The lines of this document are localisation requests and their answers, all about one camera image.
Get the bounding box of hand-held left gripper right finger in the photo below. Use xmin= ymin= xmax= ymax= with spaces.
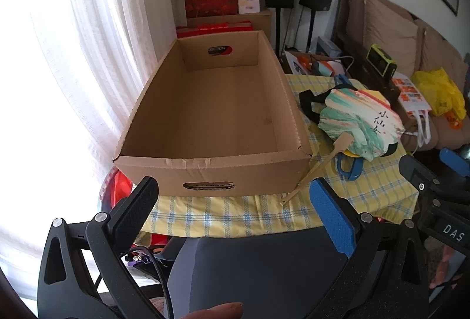
xmin=309 ymin=177 xmax=430 ymax=319

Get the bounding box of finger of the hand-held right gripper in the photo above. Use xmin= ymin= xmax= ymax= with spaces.
xmin=398 ymin=155 xmax=441 ymax=200
xmin=439 ymin=147 xmax=470 ymax=178

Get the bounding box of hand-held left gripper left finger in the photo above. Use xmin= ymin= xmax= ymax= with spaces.
xmin=38 ymin=176 xmax=163 ymax=319

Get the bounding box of yellow black bag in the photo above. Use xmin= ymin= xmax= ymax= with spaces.
xmin=336 ymin=142 xmax=400 ymax=162

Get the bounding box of blue metal frame tool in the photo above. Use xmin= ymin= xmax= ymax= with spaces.
xmin=332 ymin=73 xmax=365 ymax=182

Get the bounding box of large cardboard box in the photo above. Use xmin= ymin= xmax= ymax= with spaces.
xmin=112 ymin=30 xmax=313 ymax=197

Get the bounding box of person's left hand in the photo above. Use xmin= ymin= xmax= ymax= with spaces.
xmin=182 ymin=302 xmax=244 ymax=319

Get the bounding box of red plastic bag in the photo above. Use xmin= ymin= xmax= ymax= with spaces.
xmin=99 ymin=170 xmax=139 ymax=217

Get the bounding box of yellow checked tablecloth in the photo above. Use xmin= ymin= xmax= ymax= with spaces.
xmin=141 ymin=73 xmax=421 ymax=239

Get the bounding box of yellow plastic bag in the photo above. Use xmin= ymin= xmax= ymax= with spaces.
xmin=411 ymin=67 xmax=467 ymax=121

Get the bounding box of white orange shopping bag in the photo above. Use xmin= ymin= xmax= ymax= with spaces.
xmin=391 ymin=71 xmax=433 ymax=149

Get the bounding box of dark wooden side table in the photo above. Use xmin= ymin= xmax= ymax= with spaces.
xmin=349 ymin=58 xmax=402 ymax=107

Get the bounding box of green black radio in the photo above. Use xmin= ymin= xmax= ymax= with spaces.
xmin=366 ymin=44 xmax=397 ymax=77

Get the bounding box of orange teal device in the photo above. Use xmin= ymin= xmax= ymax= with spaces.
xmin=297 ymin=56 xmax=346 ymax=77

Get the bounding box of brown sofa with cushions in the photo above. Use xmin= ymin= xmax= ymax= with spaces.
xmin=332 ymin=0 xmax=470 ymax=151

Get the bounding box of small grey box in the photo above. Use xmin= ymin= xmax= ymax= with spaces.
xmin=316 ymin=36 xmax=342 ymax=57

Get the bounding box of open magazine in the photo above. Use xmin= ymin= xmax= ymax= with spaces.
xmin=284 ymin=50 xmax=313 ymax=75

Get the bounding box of white curtain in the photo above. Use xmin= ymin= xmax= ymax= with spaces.
xmin=0 ymin=0 xmax=177 ymax=305

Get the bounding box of flat red gift box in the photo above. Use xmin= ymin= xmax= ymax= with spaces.
xmin=175 ymin=21 xmax=254 ymax=40

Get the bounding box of brown cardboard box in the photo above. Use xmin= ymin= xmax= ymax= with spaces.
xmin=185 ymin=9 xmax=276 ymax=48

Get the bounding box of black cable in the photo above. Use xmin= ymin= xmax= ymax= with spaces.
xmin=128 ymin=246 xmax=176 ymax=319

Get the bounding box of black strap with buckle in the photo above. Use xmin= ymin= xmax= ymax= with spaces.
xmin=298 ymin=83 xmax=354 ymax=123

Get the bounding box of white cable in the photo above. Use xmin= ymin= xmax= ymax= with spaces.
xmin=341 ymin=55 xmax=355 ymax=78

